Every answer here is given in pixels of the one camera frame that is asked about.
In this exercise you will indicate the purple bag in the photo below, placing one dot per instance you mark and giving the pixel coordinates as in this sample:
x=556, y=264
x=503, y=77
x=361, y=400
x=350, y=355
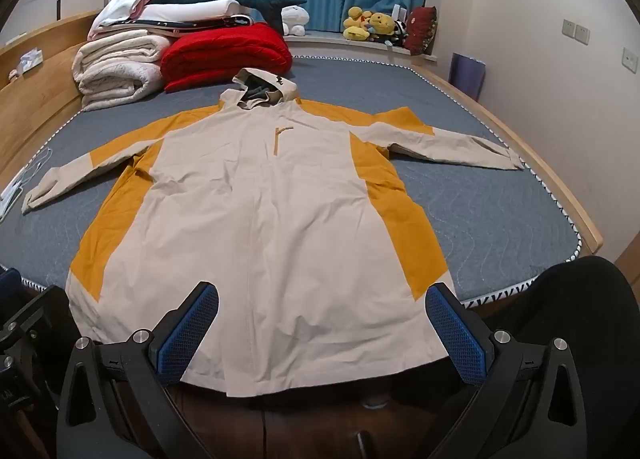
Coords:
x=467, y=74

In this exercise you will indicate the grey quilted mattress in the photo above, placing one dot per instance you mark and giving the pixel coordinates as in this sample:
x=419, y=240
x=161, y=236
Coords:
x=475, y=219

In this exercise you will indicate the yellow duck plush toy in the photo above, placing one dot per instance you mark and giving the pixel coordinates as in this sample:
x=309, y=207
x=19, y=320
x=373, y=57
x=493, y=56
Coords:
x=356, y=21

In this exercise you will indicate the red folded quilt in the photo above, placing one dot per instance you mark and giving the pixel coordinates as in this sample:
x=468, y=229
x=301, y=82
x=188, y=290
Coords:
x=225, y=54

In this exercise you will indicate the pink and white garment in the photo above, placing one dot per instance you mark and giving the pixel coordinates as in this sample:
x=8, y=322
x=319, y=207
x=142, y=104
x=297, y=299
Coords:
x=120, y=9

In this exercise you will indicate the beige and yellow hooded jacket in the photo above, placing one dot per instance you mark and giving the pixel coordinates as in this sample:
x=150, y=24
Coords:
x=280, y=219

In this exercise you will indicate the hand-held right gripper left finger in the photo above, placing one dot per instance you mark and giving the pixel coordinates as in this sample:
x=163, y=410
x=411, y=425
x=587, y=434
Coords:
x=187, y=334

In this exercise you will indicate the dark patterned folded blanket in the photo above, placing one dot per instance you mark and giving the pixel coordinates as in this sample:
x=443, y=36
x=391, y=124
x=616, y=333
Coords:
x=200, y=23

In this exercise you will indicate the double wall switch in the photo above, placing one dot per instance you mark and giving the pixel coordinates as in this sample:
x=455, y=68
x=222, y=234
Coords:
x=576, y=31

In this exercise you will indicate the dark red cushion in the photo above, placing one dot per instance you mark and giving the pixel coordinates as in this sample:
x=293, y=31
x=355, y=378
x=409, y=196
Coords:
x=420, y=29

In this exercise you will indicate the white folded blanket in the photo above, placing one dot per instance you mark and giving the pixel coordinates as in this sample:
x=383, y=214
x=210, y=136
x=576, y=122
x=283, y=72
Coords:
x=190, y=8

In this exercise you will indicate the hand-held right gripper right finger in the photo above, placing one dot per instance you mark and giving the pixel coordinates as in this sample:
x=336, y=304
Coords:
x=457, y=334

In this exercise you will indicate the white tissue pack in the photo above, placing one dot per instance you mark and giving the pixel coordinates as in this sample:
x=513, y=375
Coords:
x=30, y=60

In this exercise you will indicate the wooden bed frame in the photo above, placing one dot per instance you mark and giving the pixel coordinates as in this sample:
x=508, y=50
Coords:
x=35, y=99

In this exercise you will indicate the black and white plush toy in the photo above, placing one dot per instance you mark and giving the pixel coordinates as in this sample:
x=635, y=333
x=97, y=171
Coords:
x=397, y=34

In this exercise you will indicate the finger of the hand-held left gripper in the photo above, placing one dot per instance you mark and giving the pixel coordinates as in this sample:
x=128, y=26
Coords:
x=30, y=304

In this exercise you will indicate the yellow round plush toy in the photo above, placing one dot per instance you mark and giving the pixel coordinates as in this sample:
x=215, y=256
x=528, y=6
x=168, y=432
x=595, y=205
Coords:
x=382, y=24

